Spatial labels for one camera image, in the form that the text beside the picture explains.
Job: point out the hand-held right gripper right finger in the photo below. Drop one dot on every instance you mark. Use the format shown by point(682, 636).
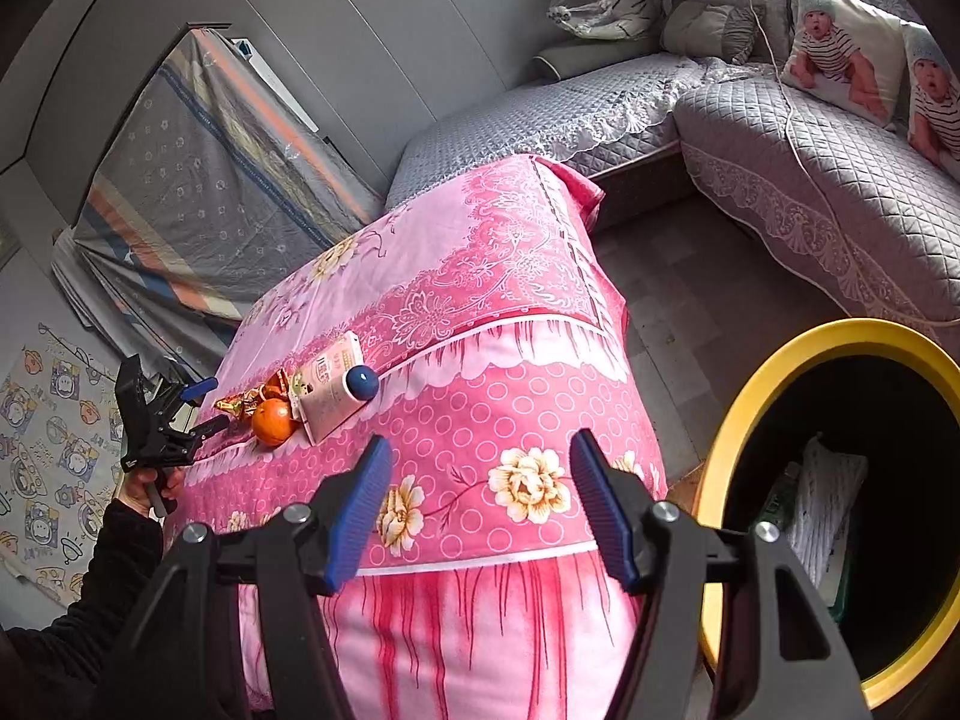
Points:
point(604, 510)

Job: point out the small baby print pillow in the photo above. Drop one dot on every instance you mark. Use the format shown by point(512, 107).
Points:
point(840, 52)

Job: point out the yellow rimmed black trash bin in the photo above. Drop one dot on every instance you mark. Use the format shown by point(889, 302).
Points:
point(847, 334)

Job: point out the striped grey blanket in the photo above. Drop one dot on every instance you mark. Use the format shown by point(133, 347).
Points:
point(210, 187)

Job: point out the large baby print pillow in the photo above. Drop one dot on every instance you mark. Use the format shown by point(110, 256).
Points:
point(937, 105)

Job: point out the flat grey cushion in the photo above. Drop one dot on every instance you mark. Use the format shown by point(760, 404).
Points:
point(592, 58)

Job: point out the grey striped cushion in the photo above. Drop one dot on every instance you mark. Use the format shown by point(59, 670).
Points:
point(709, 30)

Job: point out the pink floral tablecloth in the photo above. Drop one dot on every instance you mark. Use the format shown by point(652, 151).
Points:
point(487, 277)

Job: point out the grey quilted sofa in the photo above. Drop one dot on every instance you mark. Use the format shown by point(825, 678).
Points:
point(525, 105)

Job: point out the cartoon printed cloth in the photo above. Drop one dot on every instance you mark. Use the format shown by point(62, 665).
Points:
point(52, 420)

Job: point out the green and white box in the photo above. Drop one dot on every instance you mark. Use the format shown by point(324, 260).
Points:
point(780, 495)

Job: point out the green packet with white label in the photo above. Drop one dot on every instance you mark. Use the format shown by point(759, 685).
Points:
point(825, 510)

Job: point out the person's left hand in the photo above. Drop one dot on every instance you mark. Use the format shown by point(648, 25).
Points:
point(135, 495)

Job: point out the orange fruit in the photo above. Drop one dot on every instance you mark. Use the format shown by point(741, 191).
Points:
point(272, 421)

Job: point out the cream tube, blue cap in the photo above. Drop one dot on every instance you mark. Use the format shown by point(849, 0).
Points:
point(330, 397)

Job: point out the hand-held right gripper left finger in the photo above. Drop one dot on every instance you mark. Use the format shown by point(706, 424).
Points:
point(360, 510)

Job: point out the person's left forearm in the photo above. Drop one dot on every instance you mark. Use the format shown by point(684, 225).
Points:
point(82, 615)

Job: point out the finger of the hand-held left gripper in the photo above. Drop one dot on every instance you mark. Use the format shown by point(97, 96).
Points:
point(210, 427)
point(199, 388)

